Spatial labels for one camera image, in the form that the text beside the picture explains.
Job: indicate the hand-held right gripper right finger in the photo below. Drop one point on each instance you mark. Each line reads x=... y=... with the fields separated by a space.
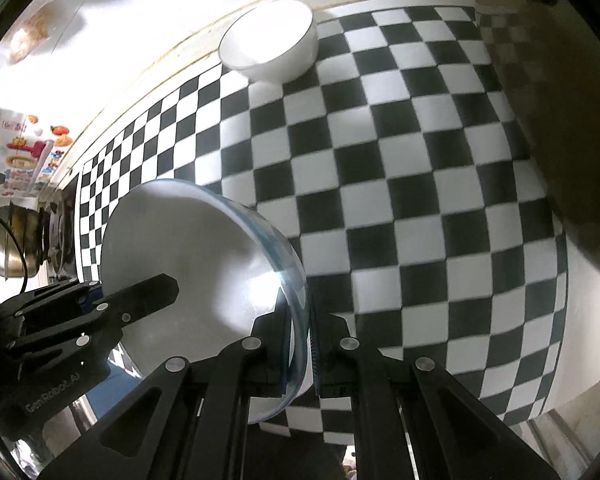
x=350 y=360

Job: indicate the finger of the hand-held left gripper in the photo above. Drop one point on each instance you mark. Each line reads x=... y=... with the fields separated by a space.
x=145 y=292
x=50 y=300

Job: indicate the black white checkered mat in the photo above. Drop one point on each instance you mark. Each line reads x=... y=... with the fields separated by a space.
x=380 y=185

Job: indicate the blue print white bowl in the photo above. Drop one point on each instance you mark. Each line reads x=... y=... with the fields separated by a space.
x=180 y=240

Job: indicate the colourful wall sticker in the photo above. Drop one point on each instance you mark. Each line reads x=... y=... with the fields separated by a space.
x=30 y=152

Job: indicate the stainless steel steamer pot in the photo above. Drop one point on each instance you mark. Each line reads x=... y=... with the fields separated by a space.
x=12 y=245

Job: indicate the clear plastic bag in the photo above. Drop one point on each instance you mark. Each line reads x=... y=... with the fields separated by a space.
x=35 y=30

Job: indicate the dark rimmed white bowl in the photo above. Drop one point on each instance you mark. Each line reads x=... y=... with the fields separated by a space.
x=267 y=40

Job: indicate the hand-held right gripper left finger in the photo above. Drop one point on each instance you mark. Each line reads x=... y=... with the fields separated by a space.
x=240 y=360

